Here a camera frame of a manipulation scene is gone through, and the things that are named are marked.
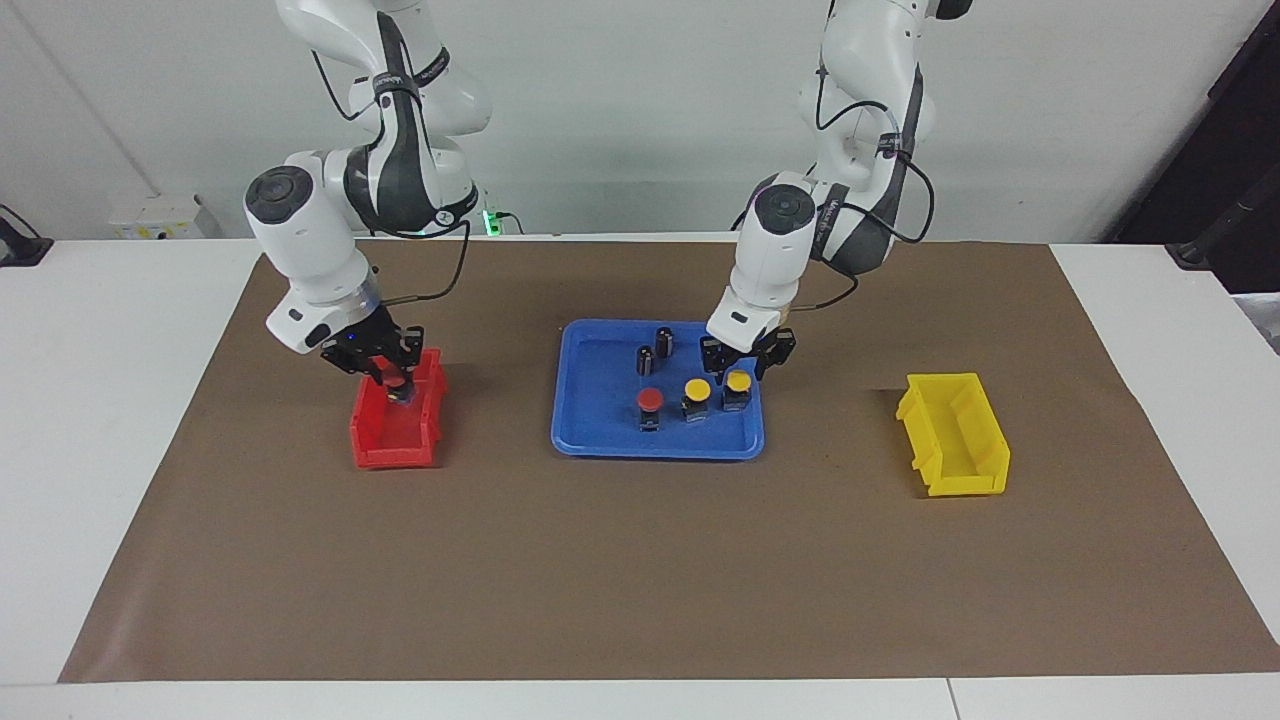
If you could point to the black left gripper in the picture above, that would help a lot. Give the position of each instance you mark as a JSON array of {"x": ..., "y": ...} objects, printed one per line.
[{"x": 750, "y": 345}]

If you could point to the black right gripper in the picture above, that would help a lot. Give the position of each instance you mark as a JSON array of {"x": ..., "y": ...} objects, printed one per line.
[{"x": 370, "y": 345}]

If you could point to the yellow push button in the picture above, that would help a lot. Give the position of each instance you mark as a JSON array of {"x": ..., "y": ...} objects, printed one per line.
[
  {"x": 738, "y": 381},
  {"x": 697, "y": 388}
]

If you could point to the red push button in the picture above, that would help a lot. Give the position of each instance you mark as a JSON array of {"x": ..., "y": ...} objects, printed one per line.
[
  {"x": 650, "y": 400},
  {"x": 401, "y": 393}
]

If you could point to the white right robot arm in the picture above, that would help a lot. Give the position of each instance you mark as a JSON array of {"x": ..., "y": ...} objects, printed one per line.
[{"x": 310, "y": 230}]

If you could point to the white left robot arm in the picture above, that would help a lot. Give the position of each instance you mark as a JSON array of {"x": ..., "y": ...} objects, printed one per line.
[{"x": 790, "y": 230}]

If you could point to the red plastic storage bin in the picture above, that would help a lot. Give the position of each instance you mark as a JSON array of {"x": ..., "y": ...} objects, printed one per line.
[{"x": 395, "y": 440}]

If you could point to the black push button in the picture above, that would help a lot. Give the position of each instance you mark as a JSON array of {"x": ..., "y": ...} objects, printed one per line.
[
  {"x": 664, "y": 340},
  {"x": 645, "y": 360}
]

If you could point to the blue plastic tray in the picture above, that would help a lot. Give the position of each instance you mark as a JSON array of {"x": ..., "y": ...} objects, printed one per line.
[{"x": 600, "y": 420}]

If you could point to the green lit power adapter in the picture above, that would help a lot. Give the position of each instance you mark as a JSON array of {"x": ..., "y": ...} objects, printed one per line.
[{"x": 497, "y": 220}]

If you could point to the yellow plastic storage bin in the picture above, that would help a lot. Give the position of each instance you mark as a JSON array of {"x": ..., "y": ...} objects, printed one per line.
[{"x": 955, "y": 440}]

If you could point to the brown paper table mat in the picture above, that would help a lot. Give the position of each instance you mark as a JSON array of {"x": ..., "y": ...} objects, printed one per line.
[{"x": 640, "y": 570}]

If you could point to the small black table clamp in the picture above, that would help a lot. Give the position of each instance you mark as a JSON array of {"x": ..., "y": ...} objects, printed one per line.
[{"x": 20, "y": 245}]

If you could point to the large black equipment stand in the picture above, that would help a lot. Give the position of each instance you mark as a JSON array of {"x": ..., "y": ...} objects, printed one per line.
[{"x": 1220, "y": 170}]

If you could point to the white wall power box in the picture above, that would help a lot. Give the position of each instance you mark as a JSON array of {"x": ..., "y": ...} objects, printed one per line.
[{"x": 160, "y": 218}]

